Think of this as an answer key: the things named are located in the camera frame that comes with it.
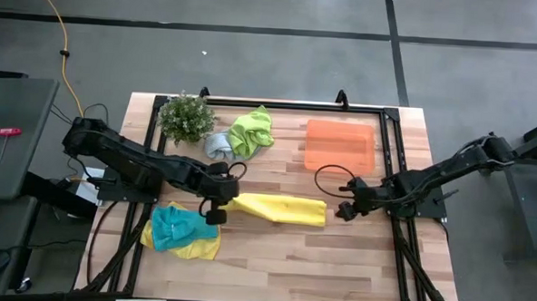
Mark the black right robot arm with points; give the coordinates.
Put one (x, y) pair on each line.
(449, 169)

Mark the grey waffle-weave towel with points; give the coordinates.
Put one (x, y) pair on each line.
(216, 148)

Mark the teal microfiber towel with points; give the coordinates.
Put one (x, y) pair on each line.
(179, 228)

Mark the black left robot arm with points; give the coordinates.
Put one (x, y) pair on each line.
(127, 155)

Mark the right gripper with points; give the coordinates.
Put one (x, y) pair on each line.
(367, 198)

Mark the white power box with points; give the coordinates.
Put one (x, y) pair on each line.
(87, 188)

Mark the dark grey side desk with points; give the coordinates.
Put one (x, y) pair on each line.
(12, 135)

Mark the orange plastic bin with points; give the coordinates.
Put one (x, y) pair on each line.
(340, 147)

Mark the yellow microfiber towel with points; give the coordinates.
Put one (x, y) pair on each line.
(284, 210)
(200, 251)

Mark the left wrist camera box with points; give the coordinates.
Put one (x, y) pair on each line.
(216, 216)

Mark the black curved bracket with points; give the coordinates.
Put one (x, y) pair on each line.
(342, 99)
(204, 92)

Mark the green microfiber towel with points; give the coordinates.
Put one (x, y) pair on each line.
(251, 131)

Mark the dark metal stand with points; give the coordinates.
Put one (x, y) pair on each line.
(532, 189)

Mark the green potted plant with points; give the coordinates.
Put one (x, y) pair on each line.
(186, 118)

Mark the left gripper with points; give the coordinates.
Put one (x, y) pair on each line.
(221, 187)

